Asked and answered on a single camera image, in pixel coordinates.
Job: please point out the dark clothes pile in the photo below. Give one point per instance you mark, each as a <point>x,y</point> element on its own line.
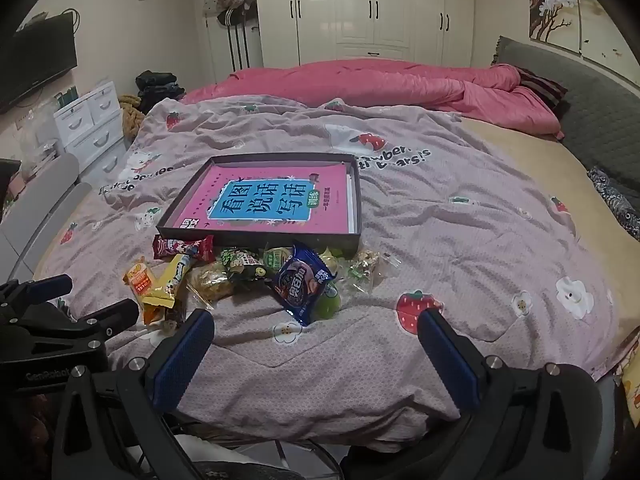
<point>157,87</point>

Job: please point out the beige bed sheet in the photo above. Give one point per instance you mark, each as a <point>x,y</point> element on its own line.
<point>565,180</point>

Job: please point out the clear nut candy packet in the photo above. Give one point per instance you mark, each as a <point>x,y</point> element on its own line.
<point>362,265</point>

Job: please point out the grey padded headboard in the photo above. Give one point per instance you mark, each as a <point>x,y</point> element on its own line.
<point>590,100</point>

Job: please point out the tan plush blanket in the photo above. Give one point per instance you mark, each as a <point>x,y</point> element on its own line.
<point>131,115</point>

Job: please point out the pink duvet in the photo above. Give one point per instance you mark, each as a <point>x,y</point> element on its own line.
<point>375,82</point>

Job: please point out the light green snack packet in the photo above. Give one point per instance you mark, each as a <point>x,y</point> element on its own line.
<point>329,306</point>

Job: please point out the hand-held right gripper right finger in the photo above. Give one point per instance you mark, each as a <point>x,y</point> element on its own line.
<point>447,360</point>

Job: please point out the black television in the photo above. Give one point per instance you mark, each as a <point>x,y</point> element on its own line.
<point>35,65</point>

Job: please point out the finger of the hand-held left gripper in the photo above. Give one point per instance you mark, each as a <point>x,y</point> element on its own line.
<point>40,290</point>
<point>95,322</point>

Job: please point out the yellow candy packet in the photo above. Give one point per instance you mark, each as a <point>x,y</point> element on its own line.
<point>170,280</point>

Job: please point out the blue snack packet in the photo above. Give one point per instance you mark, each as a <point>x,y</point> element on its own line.
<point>300,285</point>

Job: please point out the dark green snack packet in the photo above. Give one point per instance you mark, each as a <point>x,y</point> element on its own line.
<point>240,262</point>

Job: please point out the clear pastry packet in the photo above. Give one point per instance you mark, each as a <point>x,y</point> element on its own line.
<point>212,282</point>

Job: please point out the brown chocolate candy packet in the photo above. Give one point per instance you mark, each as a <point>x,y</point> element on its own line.
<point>174,319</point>

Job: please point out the pink box tray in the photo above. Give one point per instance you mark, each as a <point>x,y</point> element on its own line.
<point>260,241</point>

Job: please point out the white drawer cabinet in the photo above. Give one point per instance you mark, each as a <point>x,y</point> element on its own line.
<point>90,125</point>

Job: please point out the small clear wrapper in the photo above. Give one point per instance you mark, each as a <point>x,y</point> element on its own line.
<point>391,261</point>

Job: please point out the orange rice cracker packet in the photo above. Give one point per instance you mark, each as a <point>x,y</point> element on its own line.
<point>140,280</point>

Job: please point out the pink strawberry printed blanket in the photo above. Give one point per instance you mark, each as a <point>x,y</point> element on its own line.
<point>450,240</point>

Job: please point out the yellow printed cloth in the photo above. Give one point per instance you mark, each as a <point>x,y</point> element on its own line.
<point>631,385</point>

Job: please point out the dark patterned cloth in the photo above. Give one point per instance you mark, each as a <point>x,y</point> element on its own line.
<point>617,200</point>

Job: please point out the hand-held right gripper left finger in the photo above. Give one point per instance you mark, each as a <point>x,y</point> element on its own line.
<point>182,360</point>

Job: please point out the round green biscuit packet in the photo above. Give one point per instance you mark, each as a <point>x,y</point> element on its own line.
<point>272,259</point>

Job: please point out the blossom wall painting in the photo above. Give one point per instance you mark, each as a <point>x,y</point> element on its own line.
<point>555,5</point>

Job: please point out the pink book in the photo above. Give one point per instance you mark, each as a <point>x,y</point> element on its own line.
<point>280,185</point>

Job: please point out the red candy packet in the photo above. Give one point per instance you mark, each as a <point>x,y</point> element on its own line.
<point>182,248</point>

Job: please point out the white wardrobe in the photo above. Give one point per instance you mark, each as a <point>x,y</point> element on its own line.
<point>380,10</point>

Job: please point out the dark striped pillow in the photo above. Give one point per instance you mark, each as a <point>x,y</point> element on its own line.
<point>542,87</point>

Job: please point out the coat rack with hanging bags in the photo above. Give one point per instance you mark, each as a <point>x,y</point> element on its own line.
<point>232,2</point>

